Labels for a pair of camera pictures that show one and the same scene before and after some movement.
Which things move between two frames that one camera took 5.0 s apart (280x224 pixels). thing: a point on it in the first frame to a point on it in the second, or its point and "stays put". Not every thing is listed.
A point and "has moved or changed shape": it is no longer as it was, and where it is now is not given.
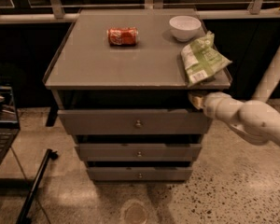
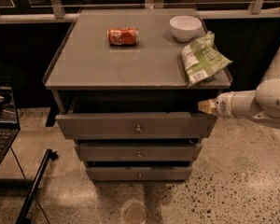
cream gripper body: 210,105 to 222,106
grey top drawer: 133,121 has moved or changed shape
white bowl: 184,27 stays put
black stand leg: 32,194 stays put
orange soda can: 122,35 stays put
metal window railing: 56,11 stays put
